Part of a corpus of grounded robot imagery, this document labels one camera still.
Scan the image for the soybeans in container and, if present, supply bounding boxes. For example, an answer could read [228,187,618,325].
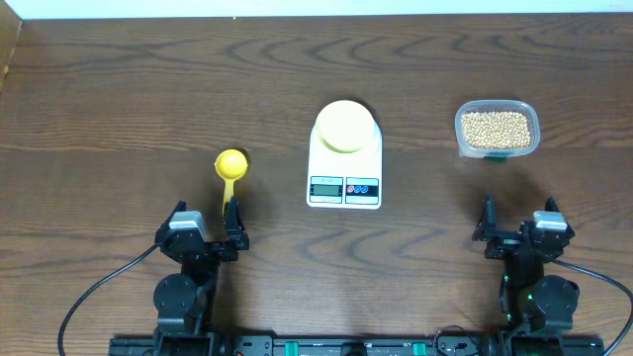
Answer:
[461,112,533,149]

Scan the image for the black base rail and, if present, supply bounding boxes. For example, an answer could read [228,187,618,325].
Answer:
[108,334,603,356]

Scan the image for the clear plastic container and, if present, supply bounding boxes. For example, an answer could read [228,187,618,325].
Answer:
[455,100,540,159]

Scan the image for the yellow measuring scoop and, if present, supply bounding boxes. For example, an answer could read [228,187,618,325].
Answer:
[215,148,248,215]

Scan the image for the left black cable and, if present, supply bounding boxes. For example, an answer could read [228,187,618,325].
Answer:
[57,242,160,356]

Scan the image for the pale yellow bowl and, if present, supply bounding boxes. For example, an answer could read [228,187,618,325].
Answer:
[316,100,376,153]

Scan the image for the black cable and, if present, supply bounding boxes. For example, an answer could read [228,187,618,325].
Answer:
[551,257,633,356]
[57,242,160,356]

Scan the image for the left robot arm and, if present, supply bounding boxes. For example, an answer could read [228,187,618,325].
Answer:
[153,197,249,355]

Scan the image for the white digital kitchen scale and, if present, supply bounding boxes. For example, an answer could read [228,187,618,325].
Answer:
[306,120,383,210]

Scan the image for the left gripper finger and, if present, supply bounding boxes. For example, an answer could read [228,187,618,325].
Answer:
[224,196,249,250]
[167,201,187,225]

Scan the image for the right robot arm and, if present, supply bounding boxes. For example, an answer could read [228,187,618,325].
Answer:
[472,195,580,355]

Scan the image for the right black cable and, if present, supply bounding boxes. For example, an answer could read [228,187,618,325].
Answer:
[551,257,633,356]

